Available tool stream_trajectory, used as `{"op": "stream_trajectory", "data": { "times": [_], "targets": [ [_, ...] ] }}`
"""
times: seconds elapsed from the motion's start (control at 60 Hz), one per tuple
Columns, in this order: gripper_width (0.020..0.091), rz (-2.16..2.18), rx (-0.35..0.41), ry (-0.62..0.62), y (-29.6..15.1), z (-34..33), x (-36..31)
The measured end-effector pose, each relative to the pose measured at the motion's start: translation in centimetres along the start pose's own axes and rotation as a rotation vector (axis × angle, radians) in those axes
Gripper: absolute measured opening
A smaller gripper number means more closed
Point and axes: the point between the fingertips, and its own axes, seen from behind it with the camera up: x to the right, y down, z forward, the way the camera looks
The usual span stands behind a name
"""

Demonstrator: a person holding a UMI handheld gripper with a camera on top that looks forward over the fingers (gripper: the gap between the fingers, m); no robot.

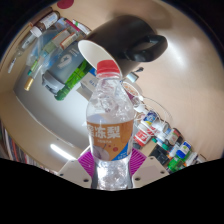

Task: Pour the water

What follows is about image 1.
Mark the white and blue carton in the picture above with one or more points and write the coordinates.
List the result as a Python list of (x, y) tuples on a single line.
[(88, 85)]

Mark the glass bottle with gold cap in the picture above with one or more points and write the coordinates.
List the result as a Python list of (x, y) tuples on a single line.
[(40, 63)]

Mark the light blue hairbrush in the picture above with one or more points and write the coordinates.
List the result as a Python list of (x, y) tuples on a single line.
[(133, 77)]

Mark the glass jar with white lid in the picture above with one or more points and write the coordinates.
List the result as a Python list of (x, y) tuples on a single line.
[(46, 22)]

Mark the white shelf light bar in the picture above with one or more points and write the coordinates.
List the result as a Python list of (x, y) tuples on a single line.
[(62, 152)]

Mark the small pink bowl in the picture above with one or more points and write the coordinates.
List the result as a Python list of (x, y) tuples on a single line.
[(130, 89)]

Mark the white jar with blue lid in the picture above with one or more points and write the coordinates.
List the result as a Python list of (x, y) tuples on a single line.
[(185, 147)]

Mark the green jar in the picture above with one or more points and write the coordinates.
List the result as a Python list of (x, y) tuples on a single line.
[(175, 163)]

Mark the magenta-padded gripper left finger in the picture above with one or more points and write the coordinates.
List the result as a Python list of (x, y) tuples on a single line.
[(87, 163)]

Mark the flat round red coaster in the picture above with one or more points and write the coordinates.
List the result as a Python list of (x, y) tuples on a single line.
[(65, 3)]

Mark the grey shaker bottle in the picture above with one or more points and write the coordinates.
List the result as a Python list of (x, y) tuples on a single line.
[(63, 66)]

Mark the clear bottle with red cap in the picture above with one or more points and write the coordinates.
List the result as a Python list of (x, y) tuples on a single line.
[(110, 133)]

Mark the clear glass bottle white cap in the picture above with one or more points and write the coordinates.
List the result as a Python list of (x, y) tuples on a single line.
[(25, 43)]

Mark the red and white can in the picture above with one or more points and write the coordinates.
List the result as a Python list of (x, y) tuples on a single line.
[(143, 135)]

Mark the green glass bottle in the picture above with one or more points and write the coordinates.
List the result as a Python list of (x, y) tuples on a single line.
[(73, 80)]

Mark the black box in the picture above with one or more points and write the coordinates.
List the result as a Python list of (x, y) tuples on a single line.
[(160, 155)]

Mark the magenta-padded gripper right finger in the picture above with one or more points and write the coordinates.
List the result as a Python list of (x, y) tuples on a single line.
[(140, 161)]

